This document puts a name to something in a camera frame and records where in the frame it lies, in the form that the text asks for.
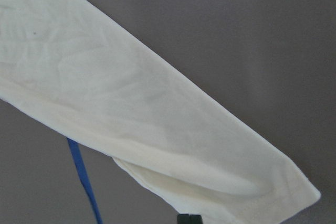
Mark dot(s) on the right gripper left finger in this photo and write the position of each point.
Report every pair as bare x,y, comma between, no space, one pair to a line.
183,219

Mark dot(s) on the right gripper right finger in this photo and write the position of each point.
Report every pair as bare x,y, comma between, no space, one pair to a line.
196,219

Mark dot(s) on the yellow long-sleeve shirt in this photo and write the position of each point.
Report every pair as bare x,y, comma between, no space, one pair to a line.
71,67

